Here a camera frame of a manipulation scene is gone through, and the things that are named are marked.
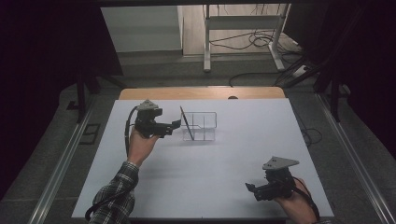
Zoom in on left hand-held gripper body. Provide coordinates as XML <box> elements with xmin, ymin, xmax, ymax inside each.
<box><xmin>134</xmin><ymin>99</ymin><xmax>169</xmax><ymax>139</ymax></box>

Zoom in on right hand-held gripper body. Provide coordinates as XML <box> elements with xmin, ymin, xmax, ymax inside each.
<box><xmin>262</xmin><ymin>155</ymin><xmax>301</xmax><ymax>201</ymax></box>

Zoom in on clear acrylic organizer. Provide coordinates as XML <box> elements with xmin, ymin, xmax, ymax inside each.
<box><xmin>181</xmin><ymin>111</ymin><xmax>218</xmax><ymax>142</ymax></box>

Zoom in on person's left hand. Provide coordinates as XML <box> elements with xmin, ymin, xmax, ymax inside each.
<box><xmin>127</xmin><ymin>125</ymin><xmax>160</xmax><ymax>169</ymax></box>

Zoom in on person's right hand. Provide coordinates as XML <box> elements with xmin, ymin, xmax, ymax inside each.
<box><xmin>273</xmin><ymin>178</ymin><xmax>318</xmax><ymax>224</ymax></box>

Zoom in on wooden table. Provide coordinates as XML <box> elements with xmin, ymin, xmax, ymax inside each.
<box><xmin>119</xmin><ymin>86</ymin><xmax>286</xmax><ymax>101</ymax></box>

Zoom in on black metal stand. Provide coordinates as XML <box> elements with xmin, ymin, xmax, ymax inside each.
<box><xmin>66</xmin><ymin>60</ymin><xmax>127</xmax><ymax>124</ymax></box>
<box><xmin>312</xmin><ymin>60</ymin><xmax>351</xmax><ymax>123</ymax></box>

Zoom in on white power strip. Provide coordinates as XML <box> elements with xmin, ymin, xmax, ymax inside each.
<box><xmin>291</xmin><ymin>64</ymin><xmax>310</xmax><ymax>78</ymax></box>

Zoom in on left hand-held gripper black cable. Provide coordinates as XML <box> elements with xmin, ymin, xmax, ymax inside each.
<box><xmin>84</xmin><ymin>105</ymin><xmax>139</xmax><ymax>222</ymax></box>

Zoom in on hand-held gripper black cable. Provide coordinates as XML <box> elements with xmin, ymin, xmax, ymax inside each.
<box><xmin>84</xmin><ymin>105</ymin><xmax>139</xmax><ymax>222</ymax></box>
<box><xmin>291</xmin><ymin>175</ymin><xmax>321</xmax><ymax>222</ymax></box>

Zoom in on right hand-held gripper black cable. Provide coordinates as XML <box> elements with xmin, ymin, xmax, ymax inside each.
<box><xmin>291</xmin><ymin>175</ymin><xmax>321</xmax><ymax>222</ymax></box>

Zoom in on thin looped black cable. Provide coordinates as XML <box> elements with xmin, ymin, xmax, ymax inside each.
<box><xmin>300</xmin><ymin>126</ymin><xmax>323</xmax><ymax>147</ymax></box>

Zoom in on aluminium rail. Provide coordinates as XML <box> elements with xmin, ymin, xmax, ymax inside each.
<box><xmin>315</xmin><ymin>92</ymin><xmax>396</xmax><ymax>224</ymax></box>
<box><xmin>28</xmin><ymin>96</ymin><xmax>98</xmax><ymax>224</ymax></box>

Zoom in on black floor cable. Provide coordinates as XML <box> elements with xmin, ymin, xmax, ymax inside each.
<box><xmin>228</xmin><ymin>72</ymin><xmax>283</xmax><ymax>88</ymax></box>

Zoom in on tangled black floor cables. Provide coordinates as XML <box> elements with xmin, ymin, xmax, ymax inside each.
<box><xmin>208</xmin><ymin>28</ymin><xmax>302</xmax><ymax>51</ymax></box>

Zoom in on white metal desk frame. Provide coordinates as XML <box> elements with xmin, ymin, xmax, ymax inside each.
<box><xmin>203</xmin><ymin>3</ymin><xmax>291</xmax><ymax>74</ymax></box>

